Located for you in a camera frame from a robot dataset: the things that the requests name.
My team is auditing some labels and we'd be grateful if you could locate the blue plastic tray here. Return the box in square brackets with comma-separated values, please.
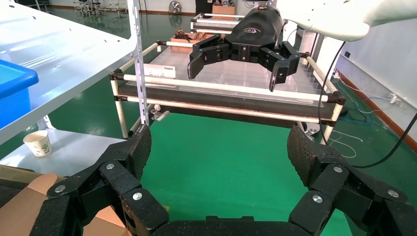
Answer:
[0, 59, 40, 129]

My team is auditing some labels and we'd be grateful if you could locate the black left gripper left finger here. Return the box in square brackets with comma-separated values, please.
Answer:
[29, 123, 170, 236]

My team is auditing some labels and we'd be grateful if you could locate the white shelf board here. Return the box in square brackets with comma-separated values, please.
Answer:
[0, 128, 126, 170]

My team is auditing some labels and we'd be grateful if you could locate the plain brown cardboard carton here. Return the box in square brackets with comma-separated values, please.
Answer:
[211, 3, 236, 16]

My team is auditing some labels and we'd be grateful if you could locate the white pipe rack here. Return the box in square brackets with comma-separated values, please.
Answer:
[110, 13, 347, 146]

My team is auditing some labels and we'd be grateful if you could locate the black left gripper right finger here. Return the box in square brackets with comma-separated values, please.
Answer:
[286, 125, 417, 236]

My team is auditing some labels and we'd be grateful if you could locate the white perforated angle bar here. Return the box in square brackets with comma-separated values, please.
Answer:
[127, 0, 150, 128]

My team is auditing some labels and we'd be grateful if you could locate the silver binder clip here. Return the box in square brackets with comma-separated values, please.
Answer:
[149, 104, 171, 122]

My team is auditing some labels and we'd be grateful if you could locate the white paper cup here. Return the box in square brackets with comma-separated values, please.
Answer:
[23, 130, 53, 158]

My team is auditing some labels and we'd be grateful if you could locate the brown cardboard box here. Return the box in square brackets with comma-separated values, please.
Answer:
[0, 173, 131, 236]

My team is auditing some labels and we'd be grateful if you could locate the brown box with parts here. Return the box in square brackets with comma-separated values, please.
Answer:
[170, 29, 225, 55]

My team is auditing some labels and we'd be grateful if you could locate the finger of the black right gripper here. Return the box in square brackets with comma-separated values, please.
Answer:
[187, 34, 235, 81]
[259, 40, 301, 93]

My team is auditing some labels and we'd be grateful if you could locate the green table mat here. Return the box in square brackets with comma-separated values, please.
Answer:
[140, 112, 356, 236]

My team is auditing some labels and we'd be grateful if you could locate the white labelled box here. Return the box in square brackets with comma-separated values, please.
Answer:
[143, 63, 177, 80]

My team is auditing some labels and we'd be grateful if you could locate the white floor cable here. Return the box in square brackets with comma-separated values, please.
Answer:
[327, 130, 364, 159]

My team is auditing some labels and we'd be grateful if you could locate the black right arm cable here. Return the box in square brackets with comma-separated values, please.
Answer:
[317, 41, 417, 169]

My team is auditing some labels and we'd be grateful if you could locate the black tray with brass frame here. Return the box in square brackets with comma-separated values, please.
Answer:
[0, 164, 43, 209]

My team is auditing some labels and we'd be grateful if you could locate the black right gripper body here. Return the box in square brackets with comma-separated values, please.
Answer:
[225, 4, 284, 62]

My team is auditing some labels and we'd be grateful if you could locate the white metal shelf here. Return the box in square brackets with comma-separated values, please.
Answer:
[0, 0, 138, 146]

